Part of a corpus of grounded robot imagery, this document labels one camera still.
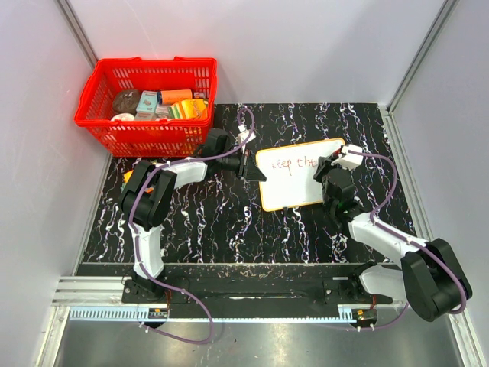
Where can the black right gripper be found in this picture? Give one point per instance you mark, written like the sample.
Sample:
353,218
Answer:
325,166

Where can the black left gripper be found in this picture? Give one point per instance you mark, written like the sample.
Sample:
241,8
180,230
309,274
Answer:
247,169

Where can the yellow-framed whiteboard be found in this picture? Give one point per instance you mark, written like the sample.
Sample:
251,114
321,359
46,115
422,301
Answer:
289,171

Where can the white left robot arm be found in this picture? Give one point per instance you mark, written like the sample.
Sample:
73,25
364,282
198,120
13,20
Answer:
146,199

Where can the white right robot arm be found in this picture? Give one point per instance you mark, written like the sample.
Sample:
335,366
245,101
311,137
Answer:
428,276

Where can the orange yellow box in basket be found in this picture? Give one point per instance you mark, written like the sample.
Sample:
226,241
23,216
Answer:
190,109

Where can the orange cylindrical can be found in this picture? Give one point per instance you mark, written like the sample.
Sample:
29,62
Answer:
171,96

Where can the light blue small box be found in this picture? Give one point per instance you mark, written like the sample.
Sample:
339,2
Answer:
147,102

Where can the orange green snack box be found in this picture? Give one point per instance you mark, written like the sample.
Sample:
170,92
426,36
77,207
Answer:
127,177

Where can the red plastic shopping basket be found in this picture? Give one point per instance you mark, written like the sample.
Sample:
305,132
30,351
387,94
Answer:
164,138

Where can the brown round packet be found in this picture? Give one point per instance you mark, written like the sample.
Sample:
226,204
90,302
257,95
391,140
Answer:
126,101

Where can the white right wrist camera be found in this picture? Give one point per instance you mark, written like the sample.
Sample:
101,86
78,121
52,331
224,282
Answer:
349,157

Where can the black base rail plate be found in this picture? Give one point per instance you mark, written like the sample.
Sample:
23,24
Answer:
320,283

